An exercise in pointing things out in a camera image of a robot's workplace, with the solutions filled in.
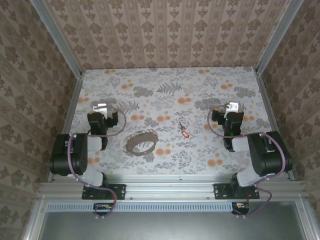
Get large metal keyring with rings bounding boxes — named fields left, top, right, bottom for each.
left=123, top=129, right=160, bottom=158

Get key with red tag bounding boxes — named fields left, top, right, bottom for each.
left=177, top=120, right=190, bottom=139

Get floral tablecloth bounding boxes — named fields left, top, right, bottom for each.
left=67, top=66, right=288, bottom=176

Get small black controller board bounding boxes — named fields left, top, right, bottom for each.
left=231, top=201, right=251, bottom=216
left=92, top=202, right=118, bottom=216

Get grey metal panel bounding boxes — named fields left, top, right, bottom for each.
left=22, top=199, right=320, bottom=240

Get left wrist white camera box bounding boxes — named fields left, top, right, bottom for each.
left=93, top=103, right=109, bottom=113

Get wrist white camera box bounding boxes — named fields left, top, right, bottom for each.
left=225, top=100, right=240, bottom=118
left=93, top=103, right=109, bottom=113

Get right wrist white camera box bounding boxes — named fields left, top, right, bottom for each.
left=225, top=100, right=240, bottom=118

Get aluminium side rail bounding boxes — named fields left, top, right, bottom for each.
left=47, top=74, right=85, bottom=183
left=256, top=71, right=296, bottom=181

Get aluminium corner post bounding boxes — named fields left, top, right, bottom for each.
left=31, top=0, right=83, bottom=79
left=255, top=0, right=305, bottom=76

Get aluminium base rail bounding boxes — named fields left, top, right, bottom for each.
left=38, top=174, right=310, bottom=201

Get grey slotted cable duct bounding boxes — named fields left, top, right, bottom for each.
left=46, top=201, right=237, bottom=213

